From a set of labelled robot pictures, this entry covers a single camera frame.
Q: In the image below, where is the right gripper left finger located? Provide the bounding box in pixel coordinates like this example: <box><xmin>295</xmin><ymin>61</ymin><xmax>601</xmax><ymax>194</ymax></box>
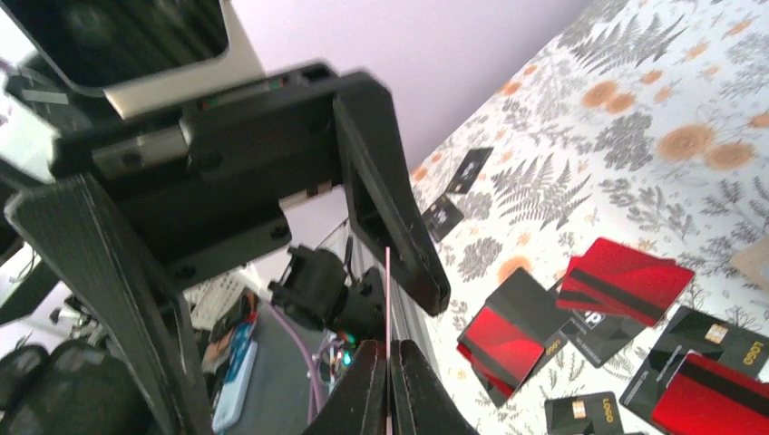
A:
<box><xmin>303</xmin><ymin>341</ymin><xmax>386</xmax><ymax>435</ymax></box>

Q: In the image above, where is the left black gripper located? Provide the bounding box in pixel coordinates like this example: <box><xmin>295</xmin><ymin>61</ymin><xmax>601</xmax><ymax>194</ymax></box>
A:
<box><xmin>5</xmin><ymin>63</ymin><xmax>361</xmax><ymax>434</ymax></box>

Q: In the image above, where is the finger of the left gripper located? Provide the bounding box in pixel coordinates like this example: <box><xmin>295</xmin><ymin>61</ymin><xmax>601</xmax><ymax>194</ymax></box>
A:
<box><xmin>333</xmin><ymin>74</ymin><xmax>451</xmax><ymax>316</ymax></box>

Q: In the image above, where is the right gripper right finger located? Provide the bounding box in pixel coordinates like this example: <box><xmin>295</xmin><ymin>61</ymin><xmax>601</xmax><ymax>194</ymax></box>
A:
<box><xmin>390</xmin><ymin>340</ymin><xmax>477</xmax><ymax>435</ymax></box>

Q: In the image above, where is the beige leather card holder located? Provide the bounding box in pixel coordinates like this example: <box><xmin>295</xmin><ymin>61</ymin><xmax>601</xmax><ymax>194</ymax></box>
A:
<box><xmin>730</xmin><ymin>236</ymin><xmax>769</xmax><ymax>292</ymax></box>

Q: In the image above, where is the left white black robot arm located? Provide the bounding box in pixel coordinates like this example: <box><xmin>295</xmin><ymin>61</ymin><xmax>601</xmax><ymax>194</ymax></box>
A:
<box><xmin>1</xmin><ymin>63</ymin><xmax>451</xmax><ymax>434</ymax></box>

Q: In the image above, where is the black card by left arm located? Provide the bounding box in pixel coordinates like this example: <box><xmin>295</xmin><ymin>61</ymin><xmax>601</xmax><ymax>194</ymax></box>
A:
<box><xmin>422</xmin><ymin>194</ymin><xmax>464</xmax><ymax>243</ymax></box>

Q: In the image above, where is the black red card left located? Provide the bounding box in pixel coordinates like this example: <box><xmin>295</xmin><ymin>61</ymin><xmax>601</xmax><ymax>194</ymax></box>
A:
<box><xmin>457</xmin><ymin>267</ymin><xmax>570</xmax><ymax>408</ymax></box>

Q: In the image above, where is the black chip cards cluster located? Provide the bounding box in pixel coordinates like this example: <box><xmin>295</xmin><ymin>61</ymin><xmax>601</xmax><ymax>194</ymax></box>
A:
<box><xmin>544</xmin><ymin>311</ymin><xmax>645</xmax><ymax>434</ymax></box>

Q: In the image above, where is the red black card centre top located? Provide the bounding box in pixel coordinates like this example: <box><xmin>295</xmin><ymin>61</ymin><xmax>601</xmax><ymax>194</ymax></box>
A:
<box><xmin>620</xmin><ymin>307</ymin><xmax>768</xmax><ymax>434</ymax></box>

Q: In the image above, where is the floral patterned table mat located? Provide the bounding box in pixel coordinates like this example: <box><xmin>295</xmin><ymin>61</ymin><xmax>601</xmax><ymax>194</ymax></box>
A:
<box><xmin>414</xmin><ymin>1</ymin><xmax>768</xmax><ymax>434</ymax></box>

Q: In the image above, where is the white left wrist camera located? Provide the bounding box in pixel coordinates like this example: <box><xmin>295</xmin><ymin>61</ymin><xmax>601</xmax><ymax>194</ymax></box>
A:
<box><xmin>1</xmin><ymin>1</ymin><xmax>265</xmax><ymax>119</ymax></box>

